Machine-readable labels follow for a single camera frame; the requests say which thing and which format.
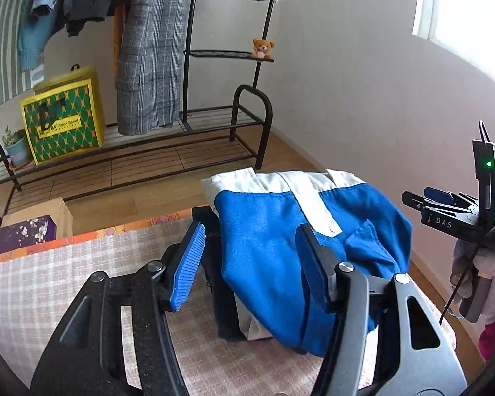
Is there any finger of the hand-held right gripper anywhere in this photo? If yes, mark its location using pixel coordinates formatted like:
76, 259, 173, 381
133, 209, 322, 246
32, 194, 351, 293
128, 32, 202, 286
401, 190, 477, 217
423, 186, 479, 210

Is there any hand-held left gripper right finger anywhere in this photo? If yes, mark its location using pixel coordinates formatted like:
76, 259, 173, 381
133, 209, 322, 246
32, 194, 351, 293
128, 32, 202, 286
295, 223, 468, 396

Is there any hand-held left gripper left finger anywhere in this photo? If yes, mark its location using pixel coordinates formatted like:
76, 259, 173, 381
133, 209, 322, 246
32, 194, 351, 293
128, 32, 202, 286
30, 220, 207, 396

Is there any dark blue garment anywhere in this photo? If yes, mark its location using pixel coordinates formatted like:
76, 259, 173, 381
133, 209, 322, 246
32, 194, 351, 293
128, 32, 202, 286
191, 204, 248, 343

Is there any white and blue jacket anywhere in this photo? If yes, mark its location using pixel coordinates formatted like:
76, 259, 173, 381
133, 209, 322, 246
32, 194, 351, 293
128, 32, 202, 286
201, 168, 413, 357

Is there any black metal clothes rack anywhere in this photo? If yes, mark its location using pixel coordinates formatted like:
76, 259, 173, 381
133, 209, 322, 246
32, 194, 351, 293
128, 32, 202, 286
0, 0, 287, 221

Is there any orange patterned mattress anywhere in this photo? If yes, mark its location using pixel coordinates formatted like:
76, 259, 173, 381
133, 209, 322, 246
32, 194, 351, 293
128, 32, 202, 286
0, 208, 192, 267

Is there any checked pink bed sheet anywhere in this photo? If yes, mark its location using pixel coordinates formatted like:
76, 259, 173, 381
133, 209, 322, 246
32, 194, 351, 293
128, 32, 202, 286
0, 214, 456, 396

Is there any purple floral box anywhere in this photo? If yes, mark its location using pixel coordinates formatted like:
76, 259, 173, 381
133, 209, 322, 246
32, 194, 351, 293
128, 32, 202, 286
0, 214, 58, 256
1, 197, 74, 242

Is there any window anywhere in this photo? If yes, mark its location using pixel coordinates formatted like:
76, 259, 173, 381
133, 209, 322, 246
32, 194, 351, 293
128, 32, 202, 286
412, 0, 495, 91

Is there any yellow and green bag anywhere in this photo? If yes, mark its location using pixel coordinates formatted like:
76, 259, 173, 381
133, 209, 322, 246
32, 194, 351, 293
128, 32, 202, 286
20, 64, 106, 166

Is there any grey plaid coat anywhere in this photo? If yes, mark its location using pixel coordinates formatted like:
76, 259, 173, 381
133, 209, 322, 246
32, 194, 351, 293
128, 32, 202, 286
115, 0, 190, 136

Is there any small potted plant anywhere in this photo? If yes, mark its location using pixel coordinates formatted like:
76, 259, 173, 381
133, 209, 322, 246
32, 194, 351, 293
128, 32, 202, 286
1, 126, 33, 169

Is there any brown teddy bear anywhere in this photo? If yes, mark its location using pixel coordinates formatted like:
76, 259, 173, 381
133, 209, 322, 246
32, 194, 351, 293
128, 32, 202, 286
251, 38, 275, 60

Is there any orange hanging cloth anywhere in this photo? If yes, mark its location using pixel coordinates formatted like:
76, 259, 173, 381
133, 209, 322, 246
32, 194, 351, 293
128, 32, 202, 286
113, 6, 126, 75

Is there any green striped white cloth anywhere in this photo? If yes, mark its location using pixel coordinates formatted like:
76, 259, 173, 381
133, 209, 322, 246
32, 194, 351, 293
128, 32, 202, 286
0, 0, 46, 114

